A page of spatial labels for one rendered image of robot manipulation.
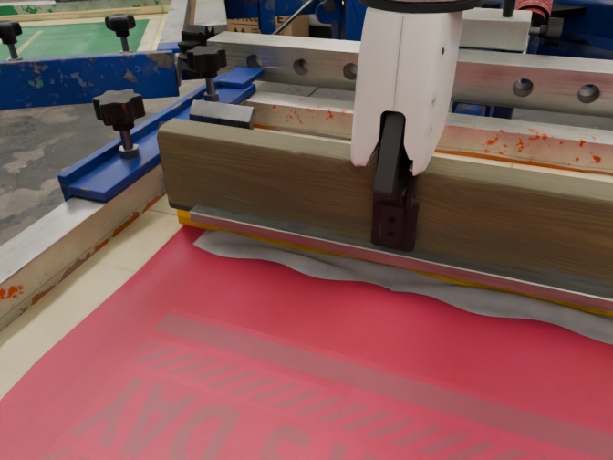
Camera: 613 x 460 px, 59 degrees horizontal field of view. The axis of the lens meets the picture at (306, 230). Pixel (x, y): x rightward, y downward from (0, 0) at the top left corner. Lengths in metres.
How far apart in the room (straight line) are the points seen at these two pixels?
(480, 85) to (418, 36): 0.37
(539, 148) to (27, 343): 0.51
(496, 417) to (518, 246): 0.12
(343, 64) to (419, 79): 0.39
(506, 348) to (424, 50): 0.20
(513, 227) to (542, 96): 0.31
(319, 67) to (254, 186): 0.32
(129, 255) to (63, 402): 0.16
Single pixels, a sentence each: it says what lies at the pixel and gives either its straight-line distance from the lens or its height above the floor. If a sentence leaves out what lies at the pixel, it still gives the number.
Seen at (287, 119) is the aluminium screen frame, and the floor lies 0.97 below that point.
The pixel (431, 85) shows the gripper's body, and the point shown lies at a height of 1.13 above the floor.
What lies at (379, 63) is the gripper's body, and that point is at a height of 1.14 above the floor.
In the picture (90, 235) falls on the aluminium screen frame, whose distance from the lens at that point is 0.50.
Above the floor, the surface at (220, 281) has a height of 0.96.
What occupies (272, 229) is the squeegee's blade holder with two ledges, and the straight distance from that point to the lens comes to 0.43.
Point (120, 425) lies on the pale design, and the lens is 0.36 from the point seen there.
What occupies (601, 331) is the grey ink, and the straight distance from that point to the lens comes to 0.43.
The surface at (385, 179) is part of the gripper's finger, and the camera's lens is 0.33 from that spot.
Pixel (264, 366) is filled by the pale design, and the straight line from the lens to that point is 0.37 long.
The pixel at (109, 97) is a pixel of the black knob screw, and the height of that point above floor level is 1.06.
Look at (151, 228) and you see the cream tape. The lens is 0.52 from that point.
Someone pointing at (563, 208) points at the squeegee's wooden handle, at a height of 1.04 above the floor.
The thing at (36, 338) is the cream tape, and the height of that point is 0.96.
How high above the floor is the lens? 1.23
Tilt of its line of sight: 34 degrees down
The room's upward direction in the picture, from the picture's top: 2 degrees counter-clockwise
